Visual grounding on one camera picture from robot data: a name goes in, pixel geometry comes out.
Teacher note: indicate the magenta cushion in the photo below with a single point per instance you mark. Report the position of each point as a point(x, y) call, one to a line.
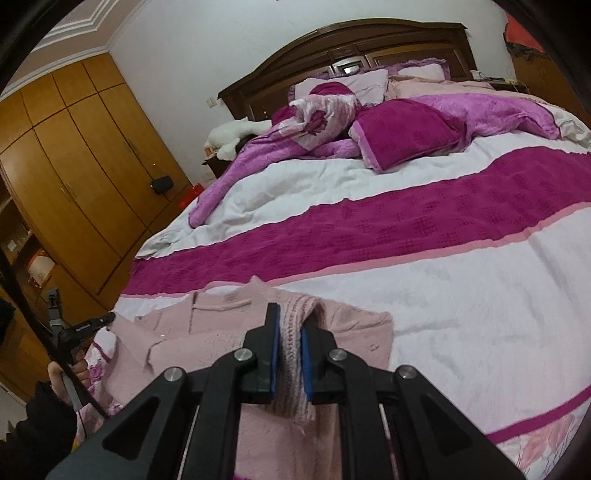
point(406, 129)

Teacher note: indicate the pale pink folded blanket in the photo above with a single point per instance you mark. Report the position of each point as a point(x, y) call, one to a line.
point(461, 87)

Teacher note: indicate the purple quilt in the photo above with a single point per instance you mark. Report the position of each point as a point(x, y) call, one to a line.
point(485, 110)

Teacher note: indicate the low wooden cabinet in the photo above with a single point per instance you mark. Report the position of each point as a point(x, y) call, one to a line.
point(545, 78)

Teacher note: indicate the light purple frilled pillow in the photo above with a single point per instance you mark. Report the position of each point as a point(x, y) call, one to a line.
point(364, 83)
point(422, 71)

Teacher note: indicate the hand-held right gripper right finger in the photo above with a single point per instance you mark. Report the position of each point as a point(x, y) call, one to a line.
point(307, 364)

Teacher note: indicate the small black bag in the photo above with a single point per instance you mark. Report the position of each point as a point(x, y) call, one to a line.
point(162, 184)

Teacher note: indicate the pink knitted cardigan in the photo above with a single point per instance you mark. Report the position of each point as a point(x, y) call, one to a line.
point(203, 341)

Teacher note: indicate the person's left forearm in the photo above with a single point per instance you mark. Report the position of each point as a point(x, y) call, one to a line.
point(37, 429)

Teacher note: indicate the wooden open shelf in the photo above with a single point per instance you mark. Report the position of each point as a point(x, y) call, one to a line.
point(27, 258)

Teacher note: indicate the dark wooden headboard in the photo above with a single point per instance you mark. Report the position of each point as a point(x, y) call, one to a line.
point(369, 39)

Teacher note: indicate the person's left hand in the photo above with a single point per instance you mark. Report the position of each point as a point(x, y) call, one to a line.
point(83, 369)

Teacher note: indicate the white plush toy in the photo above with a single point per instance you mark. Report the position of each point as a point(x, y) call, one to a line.
point(231, 131)

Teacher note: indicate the rose print bed sheet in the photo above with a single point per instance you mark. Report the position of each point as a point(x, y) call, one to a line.
point(540, 443)

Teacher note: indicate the crumpled floral pillow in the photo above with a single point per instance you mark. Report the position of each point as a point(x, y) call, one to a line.
point(323, 110)

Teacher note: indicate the dark wooden nightstand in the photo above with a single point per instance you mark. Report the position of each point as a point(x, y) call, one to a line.
point(217, 167)
point(501, 82)

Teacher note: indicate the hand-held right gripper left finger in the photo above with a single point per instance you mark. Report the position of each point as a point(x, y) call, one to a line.
point(275, 350)

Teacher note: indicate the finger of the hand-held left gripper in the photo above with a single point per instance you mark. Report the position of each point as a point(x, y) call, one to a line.
point(87, 326)

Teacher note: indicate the red paper bag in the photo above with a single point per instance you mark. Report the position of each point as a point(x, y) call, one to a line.
point(190, 196)

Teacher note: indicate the magenta white striped blanket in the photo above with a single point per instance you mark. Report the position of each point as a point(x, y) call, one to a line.
point(415, 221)

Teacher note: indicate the dark clothes pile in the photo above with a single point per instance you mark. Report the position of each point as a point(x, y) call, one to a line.
point(526, 50)

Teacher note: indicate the wooden wardrobe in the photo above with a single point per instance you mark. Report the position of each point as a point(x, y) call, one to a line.
point(83, 175)

